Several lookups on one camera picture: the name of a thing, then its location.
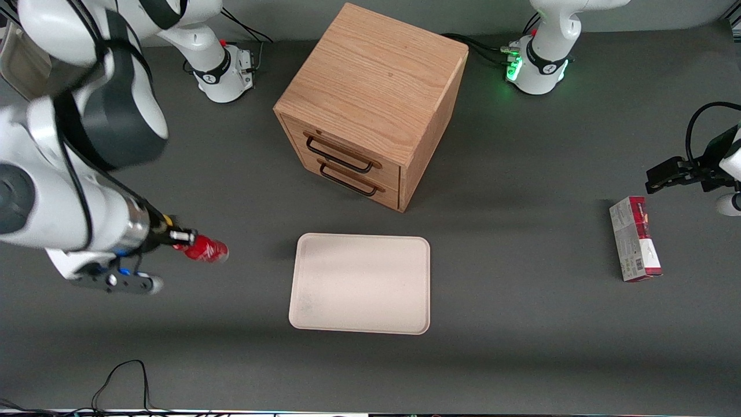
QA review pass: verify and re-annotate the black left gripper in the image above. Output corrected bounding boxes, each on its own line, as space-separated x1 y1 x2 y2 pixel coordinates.
645 126 741 195

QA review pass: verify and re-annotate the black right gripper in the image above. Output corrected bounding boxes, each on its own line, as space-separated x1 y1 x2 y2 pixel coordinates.
134 203 198 257

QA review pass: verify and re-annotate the red coke bottle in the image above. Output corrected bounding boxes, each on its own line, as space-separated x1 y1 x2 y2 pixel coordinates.
184 234 230 265

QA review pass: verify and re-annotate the beige rectangular tray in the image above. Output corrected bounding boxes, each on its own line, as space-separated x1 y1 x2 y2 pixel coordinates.
288 233 431 335

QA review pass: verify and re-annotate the red and grey carton box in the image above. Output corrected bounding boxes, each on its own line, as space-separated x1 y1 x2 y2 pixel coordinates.
608 196 663 283

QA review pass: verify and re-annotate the wide wooden drawer front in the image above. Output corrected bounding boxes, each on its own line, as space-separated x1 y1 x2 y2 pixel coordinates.
281 114 402 187

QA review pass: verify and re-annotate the narrow wooden drawer front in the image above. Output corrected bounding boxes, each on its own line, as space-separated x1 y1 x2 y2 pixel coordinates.
296 152 401 211

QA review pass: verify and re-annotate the oak wooden drawer cabinet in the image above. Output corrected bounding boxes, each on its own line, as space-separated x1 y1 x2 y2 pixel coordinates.
273 2 469 213

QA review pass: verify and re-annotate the black looped gripper cable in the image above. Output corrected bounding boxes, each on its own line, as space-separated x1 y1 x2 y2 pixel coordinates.
685 102 741 164

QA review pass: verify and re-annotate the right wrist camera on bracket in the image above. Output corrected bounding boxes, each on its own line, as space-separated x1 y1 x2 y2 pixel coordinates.
68 262 164 297

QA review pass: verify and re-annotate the black cable at table edge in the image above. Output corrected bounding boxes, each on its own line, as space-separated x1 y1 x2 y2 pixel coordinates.
0 359 215 417

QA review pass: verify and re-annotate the short black drawer handle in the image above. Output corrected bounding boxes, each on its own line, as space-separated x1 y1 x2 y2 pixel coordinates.
317 159 386 197

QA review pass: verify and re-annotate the long black drawer handle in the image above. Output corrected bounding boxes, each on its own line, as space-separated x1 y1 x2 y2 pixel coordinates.
303 132 383 174

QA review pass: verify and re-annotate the black cables right arm base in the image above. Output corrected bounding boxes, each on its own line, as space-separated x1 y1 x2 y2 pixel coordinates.
183 7 275 75

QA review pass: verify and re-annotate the black cables arm base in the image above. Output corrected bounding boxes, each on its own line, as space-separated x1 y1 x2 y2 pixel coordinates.
441 10 542 68
183 7 275 75

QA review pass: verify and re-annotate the black cables left arm base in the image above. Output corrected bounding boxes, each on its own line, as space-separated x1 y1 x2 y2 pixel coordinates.
441 10 542 68

